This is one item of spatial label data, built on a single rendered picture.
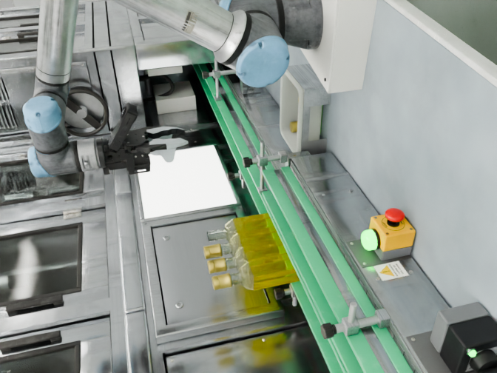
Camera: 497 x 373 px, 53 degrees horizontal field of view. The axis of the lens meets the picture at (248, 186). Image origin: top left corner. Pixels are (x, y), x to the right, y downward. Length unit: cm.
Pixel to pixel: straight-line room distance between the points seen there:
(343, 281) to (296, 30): 57
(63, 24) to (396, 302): 89
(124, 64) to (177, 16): 113
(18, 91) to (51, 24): 105
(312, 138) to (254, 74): 46
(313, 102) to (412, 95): 43
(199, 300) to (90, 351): 30
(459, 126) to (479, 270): 25
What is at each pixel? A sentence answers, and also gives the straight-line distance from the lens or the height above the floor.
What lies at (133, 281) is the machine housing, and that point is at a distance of 148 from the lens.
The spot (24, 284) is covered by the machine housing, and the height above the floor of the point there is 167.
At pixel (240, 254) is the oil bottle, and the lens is 129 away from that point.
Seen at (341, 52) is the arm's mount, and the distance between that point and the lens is 117.
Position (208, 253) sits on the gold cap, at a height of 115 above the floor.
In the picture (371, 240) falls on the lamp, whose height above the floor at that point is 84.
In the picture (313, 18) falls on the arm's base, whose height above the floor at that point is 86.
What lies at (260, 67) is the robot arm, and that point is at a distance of 106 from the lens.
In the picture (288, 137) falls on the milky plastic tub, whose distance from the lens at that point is 157.
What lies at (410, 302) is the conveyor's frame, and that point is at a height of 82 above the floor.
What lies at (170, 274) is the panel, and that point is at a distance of 148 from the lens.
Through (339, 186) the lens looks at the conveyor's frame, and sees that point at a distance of 131.
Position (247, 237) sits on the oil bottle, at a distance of 134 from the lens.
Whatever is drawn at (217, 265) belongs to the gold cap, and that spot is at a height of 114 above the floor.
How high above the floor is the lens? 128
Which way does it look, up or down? 11 degrees down
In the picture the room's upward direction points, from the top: 99 degrees counter-clockwise
